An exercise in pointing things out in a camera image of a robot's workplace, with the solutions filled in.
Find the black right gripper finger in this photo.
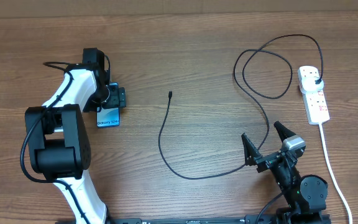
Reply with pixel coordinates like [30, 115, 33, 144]
[241, 133, 262, 166]
[273, 121, 296, 142]

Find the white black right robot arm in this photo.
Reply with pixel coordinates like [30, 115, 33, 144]
[241, 121, 331, 223]

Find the white power strip cord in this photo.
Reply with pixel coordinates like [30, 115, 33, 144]
[318, 123, 354, 224]

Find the Samsung Galaxy smartphone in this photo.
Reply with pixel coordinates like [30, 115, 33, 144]
[96, 82, 121, 128]

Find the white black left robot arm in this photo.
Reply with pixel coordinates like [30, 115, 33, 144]
[19, 48, 126, 223]

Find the white power strip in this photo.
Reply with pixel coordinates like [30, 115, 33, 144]
[297, 65, 330, 125]

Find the black USB charging cable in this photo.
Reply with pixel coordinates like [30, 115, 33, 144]
[158, 34, 324, 180]

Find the white charger plug adapter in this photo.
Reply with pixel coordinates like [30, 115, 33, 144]
[300, 77, 324, 94]

